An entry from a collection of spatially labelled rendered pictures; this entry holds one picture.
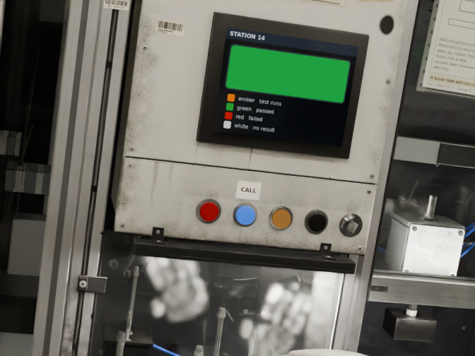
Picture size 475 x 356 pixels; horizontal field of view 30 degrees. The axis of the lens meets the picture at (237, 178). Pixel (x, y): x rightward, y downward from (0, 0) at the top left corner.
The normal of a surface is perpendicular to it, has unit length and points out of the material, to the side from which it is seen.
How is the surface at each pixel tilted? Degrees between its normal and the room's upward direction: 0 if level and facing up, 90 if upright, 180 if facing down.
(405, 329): 90
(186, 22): 90
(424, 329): 90
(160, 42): 90
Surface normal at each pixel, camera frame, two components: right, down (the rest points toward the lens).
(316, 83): 0.19, 0.19
